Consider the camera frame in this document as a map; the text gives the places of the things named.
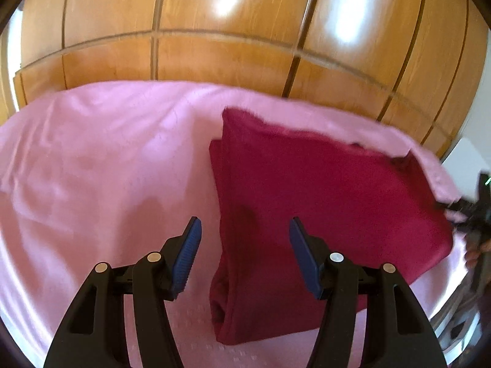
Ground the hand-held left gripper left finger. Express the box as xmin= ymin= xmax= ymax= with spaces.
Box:
xmin=43 ymin=217 xmax=203 ymax=368

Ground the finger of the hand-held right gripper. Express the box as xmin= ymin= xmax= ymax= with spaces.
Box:
xmin=437 ymin=198 xmax=480 ymax=234

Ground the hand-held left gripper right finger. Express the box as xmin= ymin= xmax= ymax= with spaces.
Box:
xmin=289 ymin=217 xmax=448 ymax=368

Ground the dark red garment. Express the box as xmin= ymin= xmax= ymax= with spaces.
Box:
xmin=209 ymin=106 xmax=455 ymax=346

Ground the person's right hand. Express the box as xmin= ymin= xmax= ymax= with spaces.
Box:
xmin=464 ymin=238 xmax=491 ymax=270

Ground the pale slatted rack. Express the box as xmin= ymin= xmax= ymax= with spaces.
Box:
xmin=429 ymin=293 xmax=485 ymax=355

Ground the pink bed sheet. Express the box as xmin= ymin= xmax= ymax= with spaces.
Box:
xmin=0 ymin=80 xmax=473 ymax=368

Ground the wooden wardrobe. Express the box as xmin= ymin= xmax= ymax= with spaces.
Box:
xmin=13 ymin=0 xmax=489 ymax=162

